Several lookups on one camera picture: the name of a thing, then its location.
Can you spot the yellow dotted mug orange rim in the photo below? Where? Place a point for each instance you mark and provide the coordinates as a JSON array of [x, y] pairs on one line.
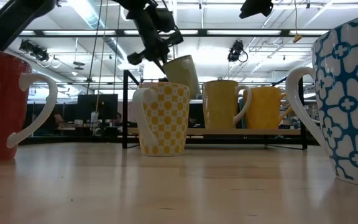
[[166, 124]]

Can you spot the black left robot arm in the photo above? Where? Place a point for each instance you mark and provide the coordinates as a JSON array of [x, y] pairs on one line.
[[11, 21]]

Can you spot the black ceiling device cluster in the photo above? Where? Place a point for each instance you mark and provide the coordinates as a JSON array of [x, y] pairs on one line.
[[34, 49]]

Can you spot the person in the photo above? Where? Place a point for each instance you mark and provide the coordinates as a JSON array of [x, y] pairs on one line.
[[117, 119], [56, 119]]

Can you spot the black overhead camera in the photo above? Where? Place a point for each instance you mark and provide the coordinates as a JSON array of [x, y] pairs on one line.
[[255, 7]]

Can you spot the bright yellow mug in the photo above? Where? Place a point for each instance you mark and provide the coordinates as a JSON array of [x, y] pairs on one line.
[[264, 107]]

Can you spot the yellow hanging hook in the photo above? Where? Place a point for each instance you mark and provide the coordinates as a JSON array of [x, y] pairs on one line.
[[297, 38]]

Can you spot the wooden shelf black metal frame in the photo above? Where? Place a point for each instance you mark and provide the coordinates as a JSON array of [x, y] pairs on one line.
[[197, 131]]

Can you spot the pale cream mug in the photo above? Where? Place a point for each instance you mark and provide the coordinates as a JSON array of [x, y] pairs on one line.
[[180, 74]]

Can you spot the black aluminium rig frame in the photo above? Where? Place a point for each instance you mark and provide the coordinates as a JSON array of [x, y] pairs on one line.
[[120, 32]]

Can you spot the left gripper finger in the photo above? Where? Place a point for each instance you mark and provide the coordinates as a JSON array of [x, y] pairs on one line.
[[161, 68]]

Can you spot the blue patterned white mug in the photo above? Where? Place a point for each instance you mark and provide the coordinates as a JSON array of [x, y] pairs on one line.
[[346, 102]]

